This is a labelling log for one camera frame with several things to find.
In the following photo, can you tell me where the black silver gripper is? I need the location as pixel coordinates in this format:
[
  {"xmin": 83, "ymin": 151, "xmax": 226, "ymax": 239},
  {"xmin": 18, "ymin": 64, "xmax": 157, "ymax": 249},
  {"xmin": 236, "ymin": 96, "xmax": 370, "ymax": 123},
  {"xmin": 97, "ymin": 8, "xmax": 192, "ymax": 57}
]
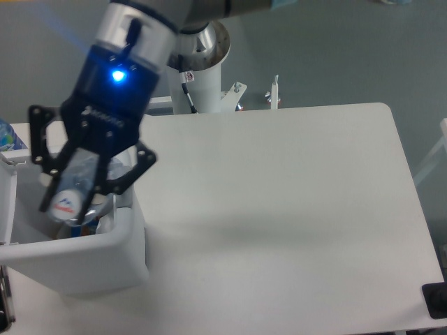
[{"xmin": 28, "ymin": 1, "xmax": 179, "ymax": 225}]

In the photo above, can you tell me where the crushed clear plastic bottle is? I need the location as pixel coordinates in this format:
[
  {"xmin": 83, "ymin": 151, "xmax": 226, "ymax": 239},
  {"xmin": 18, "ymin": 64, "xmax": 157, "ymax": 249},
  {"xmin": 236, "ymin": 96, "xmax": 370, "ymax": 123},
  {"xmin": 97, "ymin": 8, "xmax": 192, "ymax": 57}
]
[{"xmin": 46, "ymin": 151, "xmax": 113, "ymax": 227}]

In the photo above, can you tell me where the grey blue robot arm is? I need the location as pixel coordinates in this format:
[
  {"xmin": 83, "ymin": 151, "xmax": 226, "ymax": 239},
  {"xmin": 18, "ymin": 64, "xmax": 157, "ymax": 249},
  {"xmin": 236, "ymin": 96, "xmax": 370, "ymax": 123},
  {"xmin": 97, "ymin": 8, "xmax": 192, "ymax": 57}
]
[{"xmin": 28, "ymin": 1, "xmax": 282, "ymax": 223}]

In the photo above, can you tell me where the white trash can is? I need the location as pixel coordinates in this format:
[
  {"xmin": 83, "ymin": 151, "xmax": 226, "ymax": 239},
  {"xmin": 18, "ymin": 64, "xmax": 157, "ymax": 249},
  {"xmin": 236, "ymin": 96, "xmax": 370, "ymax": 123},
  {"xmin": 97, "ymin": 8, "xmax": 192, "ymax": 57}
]
[{"xmin": 1, "ymin": 149, "xmax": 149, "ymax": 295}]

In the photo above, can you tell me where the orange blue snack wrapper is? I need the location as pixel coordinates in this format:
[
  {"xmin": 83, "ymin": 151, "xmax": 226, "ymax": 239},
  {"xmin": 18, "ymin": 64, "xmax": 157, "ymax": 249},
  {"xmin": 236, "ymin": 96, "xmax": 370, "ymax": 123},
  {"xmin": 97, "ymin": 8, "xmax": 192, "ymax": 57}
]
[{"xmin": 71, "ymin": 221, "xmax": 98, "ymax": 238}]

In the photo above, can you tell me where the blue labelled water bottle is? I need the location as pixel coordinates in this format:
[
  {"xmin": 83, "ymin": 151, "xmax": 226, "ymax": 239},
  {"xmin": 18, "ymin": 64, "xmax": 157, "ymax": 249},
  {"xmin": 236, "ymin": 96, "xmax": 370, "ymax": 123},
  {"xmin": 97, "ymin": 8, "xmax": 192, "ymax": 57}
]
[{"xmin": 0, "ymin": 119, "xmax": 27, "ymax": 152}]

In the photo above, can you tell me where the black object at left edge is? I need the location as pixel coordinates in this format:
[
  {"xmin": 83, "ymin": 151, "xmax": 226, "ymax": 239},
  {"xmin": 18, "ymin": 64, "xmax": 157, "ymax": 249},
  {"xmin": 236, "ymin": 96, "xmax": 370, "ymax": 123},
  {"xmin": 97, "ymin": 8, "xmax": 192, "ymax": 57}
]
[{"xmin": 1, "ymin": 265, "xmax": 16, "ymax": 333}]

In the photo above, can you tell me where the black clamp at table corner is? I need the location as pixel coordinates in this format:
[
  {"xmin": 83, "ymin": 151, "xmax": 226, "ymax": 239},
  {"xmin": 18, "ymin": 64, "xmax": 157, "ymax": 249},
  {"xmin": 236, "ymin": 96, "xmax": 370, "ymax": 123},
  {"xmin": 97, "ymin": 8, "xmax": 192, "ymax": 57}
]
[{"xmin": 422, "ymin": 282, "xmax": 446, "ymax": 320}]

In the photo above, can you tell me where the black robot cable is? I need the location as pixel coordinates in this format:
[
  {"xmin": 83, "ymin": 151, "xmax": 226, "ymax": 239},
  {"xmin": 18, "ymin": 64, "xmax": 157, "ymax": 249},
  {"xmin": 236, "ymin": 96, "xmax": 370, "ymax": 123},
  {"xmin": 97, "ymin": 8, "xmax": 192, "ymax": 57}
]
[{"xmin": 177, "ymin": 54, "xmax": 199, "ymax": 114}]

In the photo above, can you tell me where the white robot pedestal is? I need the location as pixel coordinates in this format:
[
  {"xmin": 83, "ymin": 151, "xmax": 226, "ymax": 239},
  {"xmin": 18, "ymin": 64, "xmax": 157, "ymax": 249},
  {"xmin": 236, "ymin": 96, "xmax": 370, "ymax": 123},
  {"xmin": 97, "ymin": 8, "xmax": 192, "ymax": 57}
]
[{"xmin": 147, "ymin": 20, "xmax": 247, "ymax": 114}]

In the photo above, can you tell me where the white bracket with bolt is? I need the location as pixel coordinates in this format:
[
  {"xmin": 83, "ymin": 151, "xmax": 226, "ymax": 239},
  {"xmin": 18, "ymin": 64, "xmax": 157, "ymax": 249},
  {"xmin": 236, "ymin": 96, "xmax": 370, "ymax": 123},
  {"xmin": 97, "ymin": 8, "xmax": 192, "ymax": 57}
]
[{"xmin": 265, "ymin": 75, "xmax": 281, "ymax": 110}]

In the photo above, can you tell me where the white frame at right edge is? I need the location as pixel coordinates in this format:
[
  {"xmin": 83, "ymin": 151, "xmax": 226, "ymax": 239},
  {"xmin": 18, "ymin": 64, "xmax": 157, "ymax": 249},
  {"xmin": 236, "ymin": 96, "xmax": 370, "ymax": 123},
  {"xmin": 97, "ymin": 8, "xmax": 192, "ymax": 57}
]
[{"xmin": 413, "ymin": 118, "xmax": 446, "ymax": 187}]

